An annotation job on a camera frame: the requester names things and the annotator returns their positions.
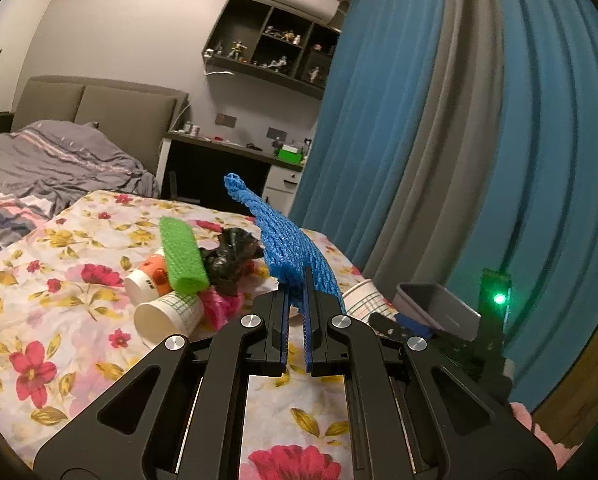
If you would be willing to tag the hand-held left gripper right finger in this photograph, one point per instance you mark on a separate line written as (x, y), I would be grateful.
(308, 327)

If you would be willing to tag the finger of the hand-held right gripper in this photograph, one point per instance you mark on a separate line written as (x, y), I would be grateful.
(388, 326)

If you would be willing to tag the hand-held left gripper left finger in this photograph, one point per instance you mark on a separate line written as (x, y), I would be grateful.
(281, 330)

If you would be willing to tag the paper cup with grid lines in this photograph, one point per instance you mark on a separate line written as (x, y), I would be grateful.
(366, 300)
(166, 312)

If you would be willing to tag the grey plastic bin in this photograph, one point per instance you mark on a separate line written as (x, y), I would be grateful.
(439, 307)

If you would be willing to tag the pink plastic bag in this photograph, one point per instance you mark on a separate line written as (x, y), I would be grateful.
(219, 307)

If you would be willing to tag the blue foam net sleeve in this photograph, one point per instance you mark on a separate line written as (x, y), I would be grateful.
(289, 245)

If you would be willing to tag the black plastic bag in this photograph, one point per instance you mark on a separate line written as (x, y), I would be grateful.
(229, 255)

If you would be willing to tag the green foam net sleeve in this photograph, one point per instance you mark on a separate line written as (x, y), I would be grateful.
(181, 255)

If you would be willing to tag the paper cup with orange print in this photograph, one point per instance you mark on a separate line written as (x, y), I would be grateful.
(144, 280)

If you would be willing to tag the white drawer cabinet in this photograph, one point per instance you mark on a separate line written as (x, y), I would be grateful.
(281, 185)

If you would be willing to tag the green box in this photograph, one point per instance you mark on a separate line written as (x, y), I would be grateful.
(290, 155)

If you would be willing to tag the grey curtain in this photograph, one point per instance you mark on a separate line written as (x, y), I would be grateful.
(444, 160)

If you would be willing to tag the dark desk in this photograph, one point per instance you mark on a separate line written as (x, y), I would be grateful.
(214, 165)

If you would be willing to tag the blue curtain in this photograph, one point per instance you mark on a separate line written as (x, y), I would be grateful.
(559, 160)
(369, 135)

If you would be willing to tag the small white jars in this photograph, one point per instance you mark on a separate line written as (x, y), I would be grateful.
(191, 129)

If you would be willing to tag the floral tablecloth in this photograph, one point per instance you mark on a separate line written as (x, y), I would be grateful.
(54, 310)

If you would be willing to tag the grey padded headboard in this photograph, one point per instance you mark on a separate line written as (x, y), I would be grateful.
(119, 105)

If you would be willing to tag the row of toy figures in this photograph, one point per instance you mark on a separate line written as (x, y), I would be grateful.
(236, 50)

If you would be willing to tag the grey striped quilt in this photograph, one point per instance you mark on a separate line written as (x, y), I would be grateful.
(54, 160)

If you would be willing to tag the dark wall socket panel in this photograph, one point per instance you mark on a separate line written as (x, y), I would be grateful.
(225, 119)
(275, 133)

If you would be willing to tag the dark wall shelf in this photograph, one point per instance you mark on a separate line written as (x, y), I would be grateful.
(249, 25)

